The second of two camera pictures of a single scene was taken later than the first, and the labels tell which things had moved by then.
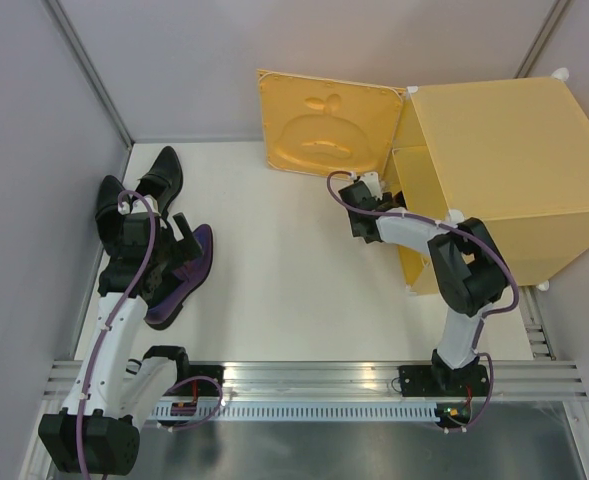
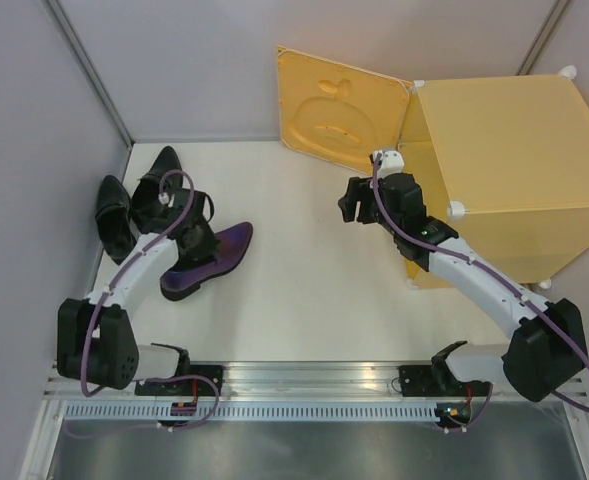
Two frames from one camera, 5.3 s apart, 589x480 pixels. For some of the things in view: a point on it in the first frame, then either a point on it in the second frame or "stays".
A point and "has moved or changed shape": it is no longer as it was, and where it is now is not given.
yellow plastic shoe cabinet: x=519 y=154 stays
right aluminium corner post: x=542 y=39 stays
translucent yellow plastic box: x=316 y=128 has moved or changed shape
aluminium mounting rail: x=540 y=378 stays
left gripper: x=180 y=252 → x=210 y=246
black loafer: x=109 y=220 stays
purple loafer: x=170 y=290 → x=180 y=282
